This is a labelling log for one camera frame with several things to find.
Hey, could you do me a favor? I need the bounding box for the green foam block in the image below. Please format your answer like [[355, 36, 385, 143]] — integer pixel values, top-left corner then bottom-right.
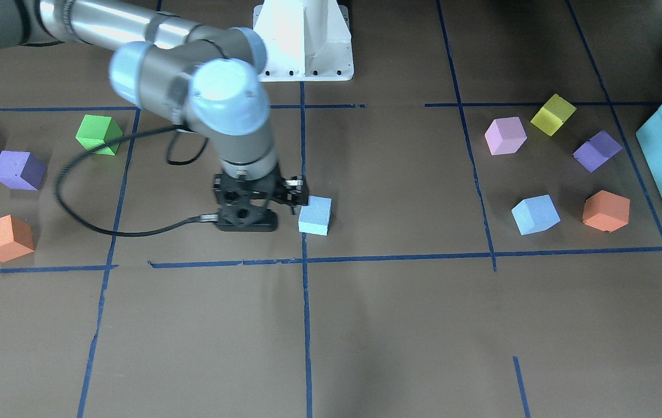
[[74, 114, 123, 151]]

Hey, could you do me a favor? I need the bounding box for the purple foam block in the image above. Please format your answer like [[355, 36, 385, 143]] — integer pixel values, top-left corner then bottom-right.
[[0, 150, 46, 190], [573, 131, 623, 172]]

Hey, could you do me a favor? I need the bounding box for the orange foam block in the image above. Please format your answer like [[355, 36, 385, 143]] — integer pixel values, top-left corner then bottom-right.
[[0, 215, 35, 262], [581, 190, 631, 232]]

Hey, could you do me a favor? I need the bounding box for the yellow foam block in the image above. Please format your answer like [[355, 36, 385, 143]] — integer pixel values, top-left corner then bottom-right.
[[530, 93, 576, 137]]

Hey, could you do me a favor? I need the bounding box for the light blue foam block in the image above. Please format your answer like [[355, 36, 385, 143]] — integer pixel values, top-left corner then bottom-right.
[[297, 196, 333, 236]]

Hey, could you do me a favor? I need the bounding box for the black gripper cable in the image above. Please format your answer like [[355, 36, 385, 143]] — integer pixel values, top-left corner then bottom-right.
[[55, 124, 221, 237]]

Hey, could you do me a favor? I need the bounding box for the pink foam block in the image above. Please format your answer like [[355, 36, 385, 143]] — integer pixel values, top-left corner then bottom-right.
[[484, 117, 528, 156]]

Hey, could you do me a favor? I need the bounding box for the brown paper table cover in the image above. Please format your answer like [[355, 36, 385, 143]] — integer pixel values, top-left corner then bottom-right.
[[0, 1, 662, 417]]

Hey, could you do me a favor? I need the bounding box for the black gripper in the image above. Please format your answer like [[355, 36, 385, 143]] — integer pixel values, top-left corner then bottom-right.
[[213, 166, 309, 232]]

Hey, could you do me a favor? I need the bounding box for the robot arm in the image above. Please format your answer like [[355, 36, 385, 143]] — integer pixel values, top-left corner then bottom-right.
[[0, 1, 309, 231]]

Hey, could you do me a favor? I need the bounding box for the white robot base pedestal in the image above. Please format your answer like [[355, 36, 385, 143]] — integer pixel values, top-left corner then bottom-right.
[[253, 1, 355, 82]]

